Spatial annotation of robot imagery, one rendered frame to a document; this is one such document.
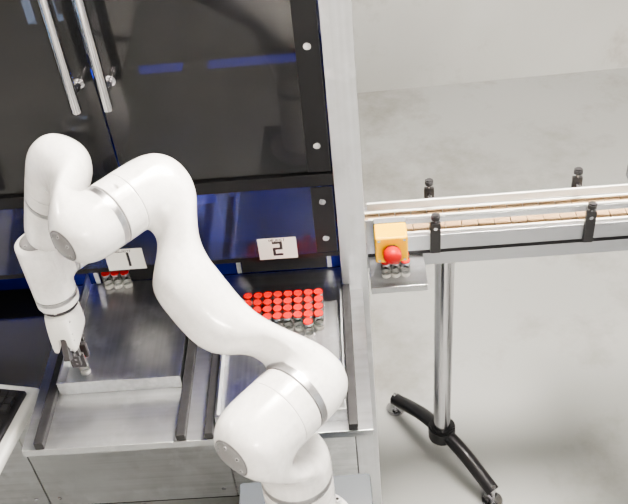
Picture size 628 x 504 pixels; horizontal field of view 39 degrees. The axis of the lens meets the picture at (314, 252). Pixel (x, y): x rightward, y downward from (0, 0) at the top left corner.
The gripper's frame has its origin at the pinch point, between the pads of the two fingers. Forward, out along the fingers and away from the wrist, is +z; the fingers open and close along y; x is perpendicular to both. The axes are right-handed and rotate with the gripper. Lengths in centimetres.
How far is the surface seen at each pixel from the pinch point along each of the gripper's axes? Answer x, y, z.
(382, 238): 66, -20, -9
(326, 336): 52, -6, 6
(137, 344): 10.2, -7.3, 5.6
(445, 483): 82, -27, 94
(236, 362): 32.6, 0.1, 5.7
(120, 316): 5.0, -16.5, 5.6
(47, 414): -5.2, 12.3, 4.0
